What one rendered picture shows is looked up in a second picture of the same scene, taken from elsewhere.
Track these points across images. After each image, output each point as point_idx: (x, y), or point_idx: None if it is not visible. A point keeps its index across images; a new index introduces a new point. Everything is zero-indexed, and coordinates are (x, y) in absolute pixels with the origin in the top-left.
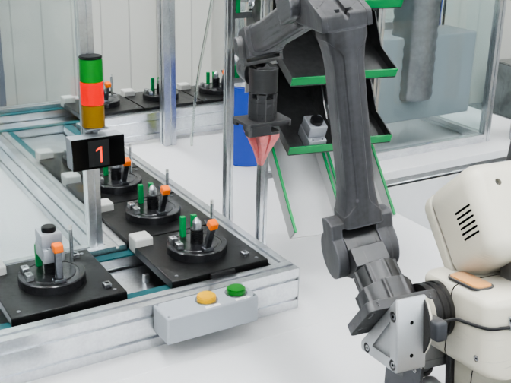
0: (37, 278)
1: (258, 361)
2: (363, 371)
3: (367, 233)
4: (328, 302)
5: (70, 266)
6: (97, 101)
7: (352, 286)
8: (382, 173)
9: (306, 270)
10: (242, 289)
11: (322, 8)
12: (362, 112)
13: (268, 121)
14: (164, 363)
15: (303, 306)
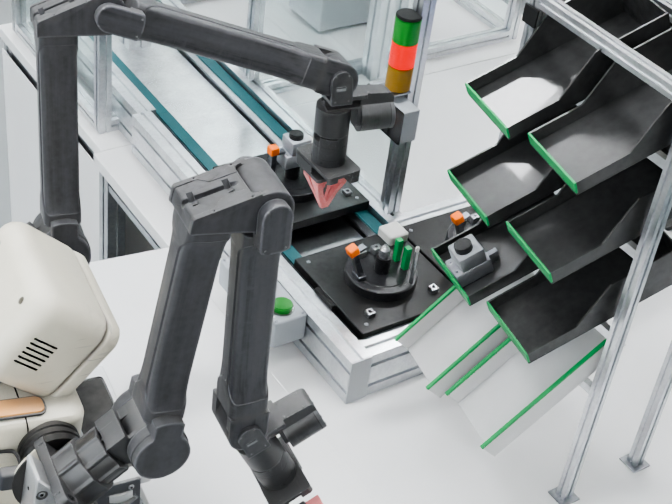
0: (276, 168)
1: (221, 363)
2: (200, 445)
3: (47, 228)
4: (361, 434)
5: (306, 185)
6: (392, 62)
7: (410, 463)
8: (533, 404)
9: (453, 422)
10: (278, 308)
11: (46, 2)
12: (40, 112)
13: (313, 160)
14: (216, 296)
15: (348, 409)
